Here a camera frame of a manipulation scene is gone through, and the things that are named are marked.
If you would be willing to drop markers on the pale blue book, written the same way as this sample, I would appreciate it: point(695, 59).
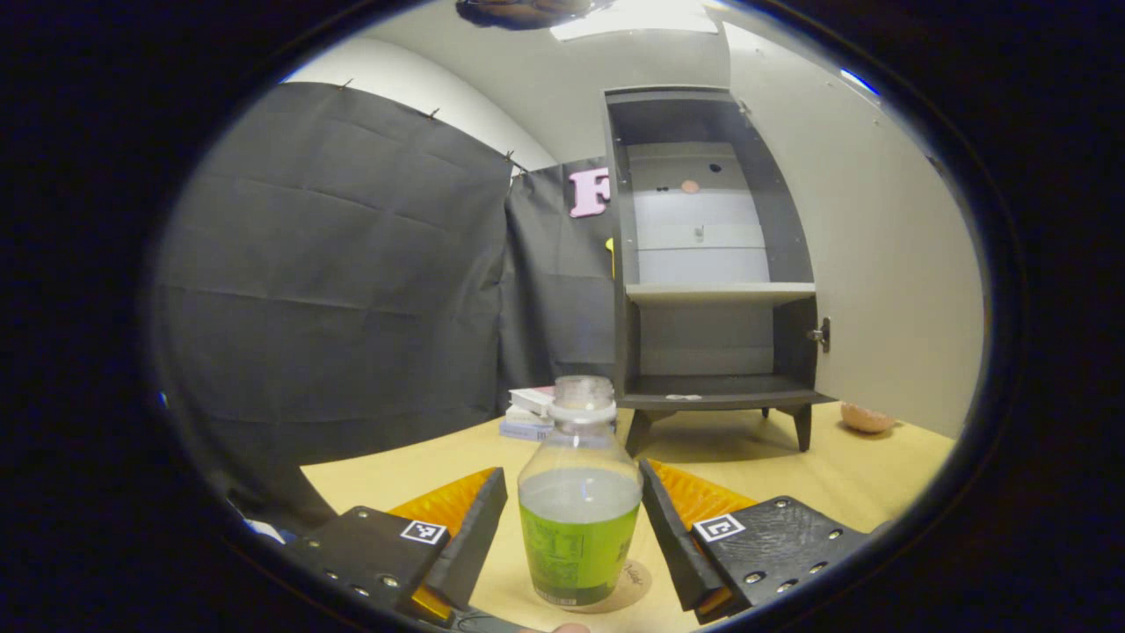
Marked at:
point(526, 431)

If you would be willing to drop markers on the ceiling light panel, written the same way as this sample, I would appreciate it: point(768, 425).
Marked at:
point(637, 19)

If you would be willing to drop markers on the clear bottle with green label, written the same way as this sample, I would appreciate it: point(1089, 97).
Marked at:
point(580, 527)

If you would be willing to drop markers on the small pink toy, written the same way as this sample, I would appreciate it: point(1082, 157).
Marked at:
point(867, 418)

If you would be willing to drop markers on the metal door hinge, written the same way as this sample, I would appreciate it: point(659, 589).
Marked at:
point(822, 335)

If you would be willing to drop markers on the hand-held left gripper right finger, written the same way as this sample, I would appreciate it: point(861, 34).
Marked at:
point(670, 536)

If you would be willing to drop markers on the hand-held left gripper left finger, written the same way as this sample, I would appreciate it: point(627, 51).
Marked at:
point(479, 541)

